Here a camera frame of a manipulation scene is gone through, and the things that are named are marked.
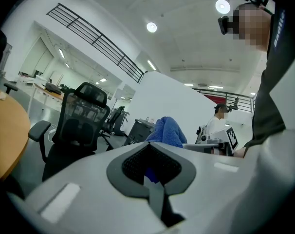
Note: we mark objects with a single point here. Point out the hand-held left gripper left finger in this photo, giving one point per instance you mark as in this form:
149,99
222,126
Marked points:
89,199

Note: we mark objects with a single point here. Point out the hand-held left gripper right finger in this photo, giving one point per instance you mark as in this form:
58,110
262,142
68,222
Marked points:
206,191

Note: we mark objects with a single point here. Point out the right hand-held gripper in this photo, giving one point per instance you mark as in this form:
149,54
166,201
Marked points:
231,139

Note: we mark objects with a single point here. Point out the blue cloth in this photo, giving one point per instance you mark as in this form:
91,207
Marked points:
169,133

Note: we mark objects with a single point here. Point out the black chair armrest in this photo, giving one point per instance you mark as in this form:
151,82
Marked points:
39,130

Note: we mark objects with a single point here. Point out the black metal stand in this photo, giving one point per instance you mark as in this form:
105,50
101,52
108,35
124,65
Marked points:
201,131

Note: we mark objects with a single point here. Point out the red banner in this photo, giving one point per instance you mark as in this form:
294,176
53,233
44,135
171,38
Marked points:
212,98

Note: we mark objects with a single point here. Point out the black metal railing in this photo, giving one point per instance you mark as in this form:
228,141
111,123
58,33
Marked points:
96,41
225,99

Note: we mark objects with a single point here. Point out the black storage cart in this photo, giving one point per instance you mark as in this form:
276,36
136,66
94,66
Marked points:
139,131

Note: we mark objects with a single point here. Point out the black mesh office chair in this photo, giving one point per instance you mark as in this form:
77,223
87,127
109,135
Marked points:
81,116

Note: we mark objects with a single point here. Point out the person's black shirt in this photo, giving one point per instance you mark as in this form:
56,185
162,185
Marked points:
269,94

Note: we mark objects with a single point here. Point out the ceiling strip light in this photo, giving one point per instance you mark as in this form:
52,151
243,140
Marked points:
61,53
151,65

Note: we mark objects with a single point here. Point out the wooden desk with white legs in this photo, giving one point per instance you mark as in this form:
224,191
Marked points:
52,95

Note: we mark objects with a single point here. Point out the black bag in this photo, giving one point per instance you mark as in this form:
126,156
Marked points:
52,88

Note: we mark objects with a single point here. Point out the round ceiling light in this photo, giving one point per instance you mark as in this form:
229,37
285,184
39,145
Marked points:
151,27
222,6

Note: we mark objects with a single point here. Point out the person's head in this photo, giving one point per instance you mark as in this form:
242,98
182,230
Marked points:
252,28

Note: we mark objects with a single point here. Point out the white crumpled paper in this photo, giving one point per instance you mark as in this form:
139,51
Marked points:
2,96

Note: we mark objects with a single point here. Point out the white storage shelf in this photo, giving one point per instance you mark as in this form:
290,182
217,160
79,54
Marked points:
28,78

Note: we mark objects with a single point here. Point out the black padded office chair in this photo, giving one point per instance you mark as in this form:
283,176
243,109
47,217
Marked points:
11,88

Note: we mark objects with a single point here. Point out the black head-mounted camera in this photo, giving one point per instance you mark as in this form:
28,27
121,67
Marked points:
224,24

